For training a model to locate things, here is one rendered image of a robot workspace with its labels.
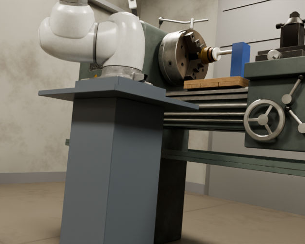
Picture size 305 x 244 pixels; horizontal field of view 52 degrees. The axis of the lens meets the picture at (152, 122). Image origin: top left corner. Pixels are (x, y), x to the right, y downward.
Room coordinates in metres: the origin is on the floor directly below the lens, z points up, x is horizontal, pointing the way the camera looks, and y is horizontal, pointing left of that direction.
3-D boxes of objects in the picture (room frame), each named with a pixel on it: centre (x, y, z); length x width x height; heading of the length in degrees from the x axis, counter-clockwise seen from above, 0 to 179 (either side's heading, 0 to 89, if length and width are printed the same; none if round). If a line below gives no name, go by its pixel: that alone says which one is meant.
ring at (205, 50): (1.67, -0.27, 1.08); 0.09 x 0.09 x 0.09; 46
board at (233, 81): (1.57, -0.37, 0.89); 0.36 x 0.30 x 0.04; 136
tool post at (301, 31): (1.29, -0.56, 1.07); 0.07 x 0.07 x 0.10; 46
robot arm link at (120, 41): (1.20, 0.14, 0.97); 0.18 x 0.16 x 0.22; 94
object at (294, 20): (1.28, -0.56, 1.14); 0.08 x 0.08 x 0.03
